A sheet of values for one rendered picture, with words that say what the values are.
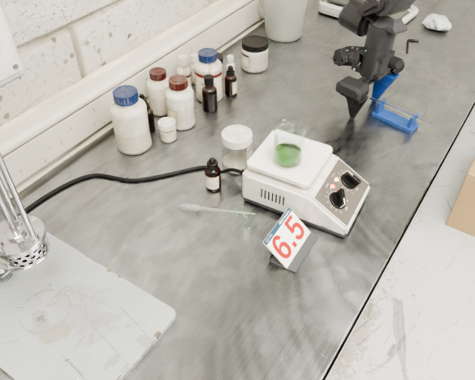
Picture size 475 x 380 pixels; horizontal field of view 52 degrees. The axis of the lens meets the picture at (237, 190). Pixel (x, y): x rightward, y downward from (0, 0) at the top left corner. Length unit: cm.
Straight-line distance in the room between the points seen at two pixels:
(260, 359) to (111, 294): 24
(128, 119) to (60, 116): 13
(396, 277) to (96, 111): 66
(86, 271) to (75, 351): 14
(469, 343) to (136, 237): 54
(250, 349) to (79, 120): 57
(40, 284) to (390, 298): 53
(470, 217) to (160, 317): 53
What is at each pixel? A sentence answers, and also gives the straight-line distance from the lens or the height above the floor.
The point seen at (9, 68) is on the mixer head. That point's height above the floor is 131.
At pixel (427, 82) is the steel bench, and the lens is 131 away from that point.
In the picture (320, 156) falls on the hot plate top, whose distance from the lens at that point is 86.
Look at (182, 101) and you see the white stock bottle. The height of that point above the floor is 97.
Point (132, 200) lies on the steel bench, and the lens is 91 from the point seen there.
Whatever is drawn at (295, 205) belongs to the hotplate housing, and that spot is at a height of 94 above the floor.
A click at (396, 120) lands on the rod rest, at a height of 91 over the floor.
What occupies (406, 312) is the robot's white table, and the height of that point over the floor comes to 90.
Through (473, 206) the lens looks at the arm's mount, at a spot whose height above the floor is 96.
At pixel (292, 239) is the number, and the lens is 81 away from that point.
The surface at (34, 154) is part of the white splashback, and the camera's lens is 98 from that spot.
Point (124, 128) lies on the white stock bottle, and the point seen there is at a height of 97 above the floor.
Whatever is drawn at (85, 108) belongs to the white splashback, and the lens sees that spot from 103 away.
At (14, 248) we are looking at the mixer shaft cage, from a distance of 65.
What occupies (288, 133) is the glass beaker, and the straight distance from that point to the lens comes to 84.
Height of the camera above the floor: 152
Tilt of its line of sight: 43 degrees down
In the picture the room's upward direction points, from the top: straight up
